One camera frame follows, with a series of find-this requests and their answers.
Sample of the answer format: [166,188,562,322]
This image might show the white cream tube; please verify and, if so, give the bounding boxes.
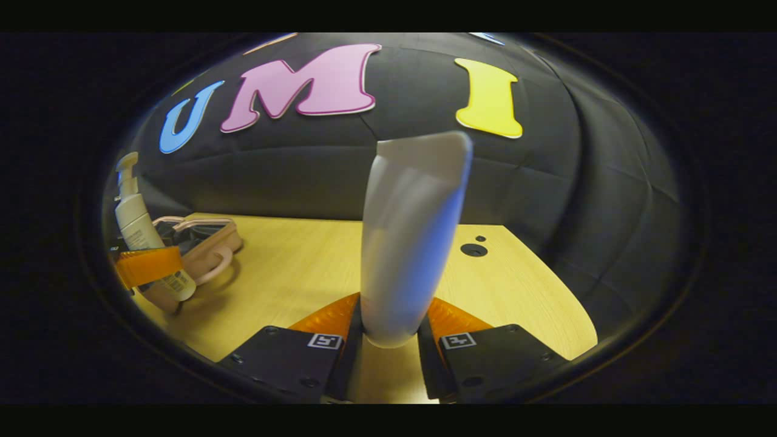
[359,130,474,349]

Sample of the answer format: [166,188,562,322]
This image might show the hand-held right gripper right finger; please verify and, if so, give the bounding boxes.
[416,296,571,404]

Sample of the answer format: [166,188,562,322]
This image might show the white pump bottle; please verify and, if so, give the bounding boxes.
[114,152,197,302]

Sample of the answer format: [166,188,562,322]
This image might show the pink suitcase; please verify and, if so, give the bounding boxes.
[137,215,245,315]

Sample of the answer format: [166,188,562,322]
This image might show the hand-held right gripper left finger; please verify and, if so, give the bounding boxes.
[217,291,364,404]

